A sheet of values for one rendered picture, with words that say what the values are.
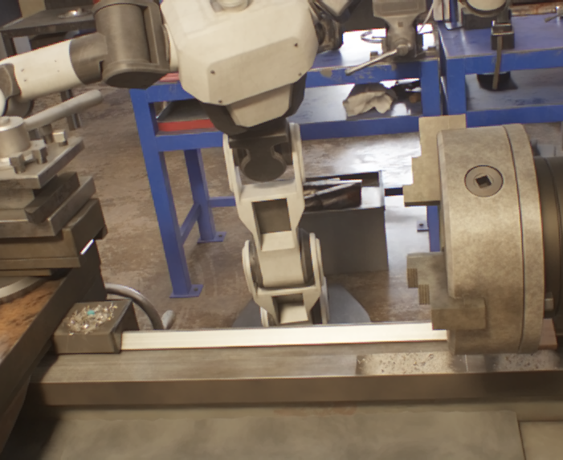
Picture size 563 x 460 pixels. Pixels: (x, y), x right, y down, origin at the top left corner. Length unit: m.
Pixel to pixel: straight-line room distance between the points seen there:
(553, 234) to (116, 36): 0.92
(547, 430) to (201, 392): 0.51
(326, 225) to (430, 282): 2.16
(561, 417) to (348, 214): 1.83
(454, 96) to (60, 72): 1.49
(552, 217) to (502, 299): 0.10
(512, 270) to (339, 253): 2.25
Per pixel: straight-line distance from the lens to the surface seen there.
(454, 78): 2.60
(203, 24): 1.43
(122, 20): 1.46
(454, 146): 0.80
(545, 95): 2.76
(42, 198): 1.19
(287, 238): 1.88
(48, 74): 1.51
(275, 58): 1.45
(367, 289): 2.91
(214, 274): 3.17
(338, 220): 2.91
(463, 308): 0.75
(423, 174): 0.85
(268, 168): 1.72
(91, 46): 1.47
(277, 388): 1.12
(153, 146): 2.80
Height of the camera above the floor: 1.49
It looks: 25 degrees down
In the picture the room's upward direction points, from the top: 8 degrees counter-clockwise
